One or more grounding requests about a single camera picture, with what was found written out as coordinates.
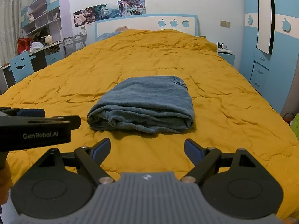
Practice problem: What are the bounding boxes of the wall bookshelf unit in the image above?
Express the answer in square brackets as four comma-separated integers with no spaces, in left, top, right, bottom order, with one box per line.
[20,0,61,37]

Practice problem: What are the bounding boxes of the yellow quilted bed cover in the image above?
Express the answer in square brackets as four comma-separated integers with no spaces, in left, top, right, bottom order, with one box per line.
[1,30,298,220]

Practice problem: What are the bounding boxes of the beige wall switch plate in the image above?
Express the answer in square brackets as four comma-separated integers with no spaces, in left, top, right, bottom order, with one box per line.
[220,20,231,28]

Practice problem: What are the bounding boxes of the anime wall poster strip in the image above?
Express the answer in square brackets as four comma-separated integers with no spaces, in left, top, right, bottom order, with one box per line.
[73,0,146,27]

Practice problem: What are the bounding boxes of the white blue headboard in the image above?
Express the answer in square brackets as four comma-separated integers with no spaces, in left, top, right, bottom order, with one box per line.
[95,14,199,41]

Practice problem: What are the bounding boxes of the black white headphones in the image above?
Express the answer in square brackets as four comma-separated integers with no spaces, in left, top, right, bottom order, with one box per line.
[216,42,227,50]

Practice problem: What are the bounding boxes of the blue denim pants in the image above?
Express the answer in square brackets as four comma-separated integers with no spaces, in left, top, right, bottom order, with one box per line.
[87,76,195,134]

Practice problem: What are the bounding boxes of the green plastic waste bin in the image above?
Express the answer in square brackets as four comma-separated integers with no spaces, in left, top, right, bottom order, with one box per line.
[290,114,299,140]

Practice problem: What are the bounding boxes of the blue smiley face chair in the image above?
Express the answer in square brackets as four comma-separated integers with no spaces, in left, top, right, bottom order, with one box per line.
[10,51,36,83]

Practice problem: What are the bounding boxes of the blue bedside nightstand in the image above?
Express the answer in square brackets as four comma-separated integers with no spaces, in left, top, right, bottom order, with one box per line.
[217,48,235,66]

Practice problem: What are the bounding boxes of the blue white wardrobe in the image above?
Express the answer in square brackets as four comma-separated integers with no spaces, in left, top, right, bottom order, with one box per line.
[239,0,298,116]

